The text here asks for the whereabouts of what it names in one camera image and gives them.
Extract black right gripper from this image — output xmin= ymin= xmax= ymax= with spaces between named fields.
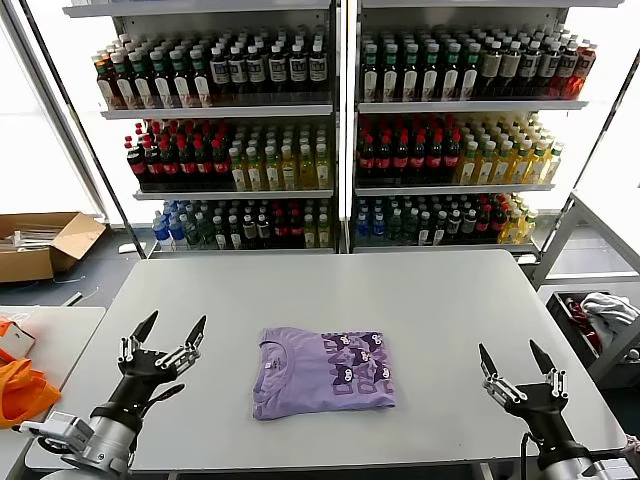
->
xmin=477 ymin=339 xmax=577 ymax=460

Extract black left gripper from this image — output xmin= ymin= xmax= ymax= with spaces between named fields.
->
xmin=106 ymin=309 xmax=208 ymax=417

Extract purple t-shirt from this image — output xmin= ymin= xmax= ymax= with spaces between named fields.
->
xmin=251 ymin=326 xmax=399 ymax=422

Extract black plastic bin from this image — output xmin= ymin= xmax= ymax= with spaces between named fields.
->
xmin=544 ymin=289 xmax=616 ymax=371

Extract red crumpled garment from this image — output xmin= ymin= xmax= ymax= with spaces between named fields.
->
xmin=562 ymin=295 xmax=601 ymax=351

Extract grey metal stand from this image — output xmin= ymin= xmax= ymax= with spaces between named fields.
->
xmin=583 ymin=319 xmax=640 ymax=389

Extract white grey crumpled garment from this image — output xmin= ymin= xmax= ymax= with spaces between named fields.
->
xmin=578 ymin=291 xmax=640 ymax=351

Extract green clear drink bottle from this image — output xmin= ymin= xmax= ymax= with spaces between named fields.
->
xmin=385 ymin=207 xmax=404 ymax=246
xmin=401 ymin=207 xmax=419 ymax=246
xmin=182 ymin=212 xmax=200 ymax=250
xmin=197 ymin=212 xmax=215 ymax=250

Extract orange and white carton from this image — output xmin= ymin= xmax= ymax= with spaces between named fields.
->
xmin=0 ymin=319 xmax=37 ymax=359

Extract orange cloth bag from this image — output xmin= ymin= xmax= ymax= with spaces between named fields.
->
xmin=0 ymin=349 xmax=62 ymax=430

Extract brown cardboard box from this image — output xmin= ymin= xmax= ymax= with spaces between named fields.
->
xmin=0 ymin=212 xmax=107 ymax=284

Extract red cap cola bottle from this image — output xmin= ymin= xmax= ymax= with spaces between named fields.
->
xmin=287 ymin=209 xmax=305 ymax=249
xmin=125 ymin=142 xmax=149 ymax=186
xmin=409 ymin=133 xmax=429 ymax=182
xmin=192 ymin=139 xmax=214 ymax=185
xmin=158 ymin=140 xmax=180 ymax=186
xmin=209 ymin=139 xmax=231 ymax=185
xmin=142 ymin=141 xmax=164 ymax=186
xmin=392 ymin=134 xmax=412 ymax=182
xmin=474 ymin=203 xmax=492 ymax=244
xmin=443 ymin=133 xmax=462 ymax=182
xmin=374 ymin=134 xmax=394 ymax=182
xmin=489 ymin=203 xmax=507 ymax=244
xmin=272 ymin=209 xmax=290 ymax=249
xmin=175 ymin=139 xmax=197 ymax=185
xmin=426 ymin=133 xmax=446 ymax=182
xmin=356 ymin=134 xmax=377 ymax=182

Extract white plastic tube bundle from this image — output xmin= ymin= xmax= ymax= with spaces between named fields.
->
xmin=0 ymin=219 xmax=66 ymax=251

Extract black slanted metal pole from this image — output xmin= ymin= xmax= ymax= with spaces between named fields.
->
xmin=18 ymin=0 xmax=147 ymax=260

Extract grey metal shelf unit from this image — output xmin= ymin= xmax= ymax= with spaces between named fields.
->
xmin=60 ymin=0 xmax=342 ymax=260
xmin=349 ymin=0 xmax=592 ymax=256

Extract green label dark tea bottle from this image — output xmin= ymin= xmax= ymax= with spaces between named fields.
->
xmin=168 ymin=48 xmax=194 ymax=109
xmin=459 ymin=42 xmax=481 ymax=101
xmin=148 ymin=48 xmax=174 ymax=109
xmin=419 ymin=43 xmax=442 ymax=103
xmin=127 ymin=49 xmax=154 ymax=110
xmin=188 ymin=47 xmax=214 ymax=108
xmin=399 ymin=43 xmax=421 ymax=103
xmin=379 ymin=43 xmax=401 ymax=103
xmin=360 ymin=43 xmax=381 ymax=103
xmin=439 ymin=42 xmax=462 ymax=103
xmin=108 ymin=51 xmax=134 ymax=110

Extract black label dark drink bottle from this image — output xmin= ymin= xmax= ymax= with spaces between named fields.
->
xmin=306 ymin=42 xmax=329 ymax=94
xmin=267 ymin=43 xmax=289 ymax=94
xmin=228 ymin=44 xmax=250 ymax=95
xmin=519 ymin=40 xmax=542 ymax=97
xmin=208 ymin=45 xmax=231 ymax=96
xmin=247 ymin=43 xmax=269 ymax=95
xmin=287 ymin=42 xmax=309 ymax=94
xmin=538 ymin=41 xmax=561 ymax=97
xmin=555 ymin=42 xmax=579 ymax=98

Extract beige label dark drink bottle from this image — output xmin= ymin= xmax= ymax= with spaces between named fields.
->
xmin=499 ymin=40 xmax=522 ymax=97
xmin=479 ymin=40 xmax=504 ymax=97

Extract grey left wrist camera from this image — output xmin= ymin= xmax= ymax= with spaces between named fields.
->
xmin=19 ymin=410 xmax=96 ymax=454

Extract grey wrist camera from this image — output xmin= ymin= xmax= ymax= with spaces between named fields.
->
xmin=592 ymin=457 xmax=640 ymax=480
xmin=19 ymin=410 xmax=96 ymax=454

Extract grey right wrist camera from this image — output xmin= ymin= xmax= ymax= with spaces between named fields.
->
xmin=592 ymin=457 xmax=640 ymax=480

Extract grey metal frame table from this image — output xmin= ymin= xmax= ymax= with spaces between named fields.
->
xmin=530 ymin=190 xmax=640 ymax=289

